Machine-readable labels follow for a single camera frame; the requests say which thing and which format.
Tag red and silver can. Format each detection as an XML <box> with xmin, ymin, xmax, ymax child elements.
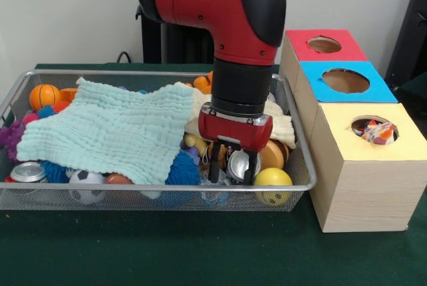
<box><xmin>5</xmin><ymin>161</ymin><xmax>49</xmax><ymax>183</ymax></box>

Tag silver wire mesh bin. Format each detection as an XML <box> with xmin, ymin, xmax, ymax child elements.
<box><xmin>0</xmin><ymin>69</ymin><xmax>318</xmax><ymax>212</ymax></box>

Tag cream waffle cloth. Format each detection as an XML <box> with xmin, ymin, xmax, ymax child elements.
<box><xmin>184</xmin><ymin>92</ymin><xmax>297</xmax><ymax>149</ymax></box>

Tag crushed silver can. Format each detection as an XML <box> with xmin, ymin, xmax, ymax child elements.
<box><xmin>226</xmin><ymin>149</ymin><xmax>251</xmax><ymax>183</ymax></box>

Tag crushed clear plastic bottle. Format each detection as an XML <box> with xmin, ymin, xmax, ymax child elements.
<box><xmin>199</xmin><ymin>174</ymin><xmax>234</xmax><ymax>205</ymax></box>

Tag dark green table cloth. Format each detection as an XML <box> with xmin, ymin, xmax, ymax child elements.
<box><xmin>0</xmin><ymin>62</ymin><xmax>427</xmax><ymax>286</ymax></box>

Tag black upright panel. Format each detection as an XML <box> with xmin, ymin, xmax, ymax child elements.
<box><xmin>384</xmin><ymin>0</ymin><xmax>427</xmax><ymax>82</ymax></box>

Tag wooden box three round holes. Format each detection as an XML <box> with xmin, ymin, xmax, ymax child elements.
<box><xmin>278</xmin><ymin>28</ymin><xmax>420</xmax><ymax>233</ymax></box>

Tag orange rubber toy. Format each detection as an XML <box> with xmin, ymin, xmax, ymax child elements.
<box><xmin>193</xmin><ymin>71</ymin><xmax>214</xmax><ymax>95</ymax></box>

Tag small soccer ball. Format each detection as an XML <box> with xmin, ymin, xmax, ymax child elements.
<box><xmin>68</xmin><ymin>169</ymin><xmax>107</xmax><ymax>204</ymax></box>

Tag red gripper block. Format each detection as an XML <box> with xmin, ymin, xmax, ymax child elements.
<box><xmin>197</xmin><ymin>102</ymin><xmax>274</xmax><ymax>186</ymax></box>

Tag small polka dot paper ball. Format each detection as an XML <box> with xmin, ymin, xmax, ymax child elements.
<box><xmin>360</xmin><ymin>119</ymin><xmax>398</xmax><ymax>145</ymax></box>

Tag yellow ball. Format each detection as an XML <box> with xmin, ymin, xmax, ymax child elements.
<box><xmin>254</xmin><ymin>167</ymin><xmax>294</xmax><ymax>206</ymax></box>

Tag mint waffle cloth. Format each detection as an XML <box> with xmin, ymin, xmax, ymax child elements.
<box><xmin>15</xmin><ymin>77</ymin><xmax>196</xmax><ymax>186</ymax></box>

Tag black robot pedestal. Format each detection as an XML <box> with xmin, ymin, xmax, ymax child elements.
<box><xmin>135</xmin><ymin>4</ymin><xmax>218</xmax><ymax>65</ymax></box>

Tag orange toy basketball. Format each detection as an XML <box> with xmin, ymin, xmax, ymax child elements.
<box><xmin>28</xmin><ymin>83</ymin><xmax>62</xmax><ymax>113</ymax></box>

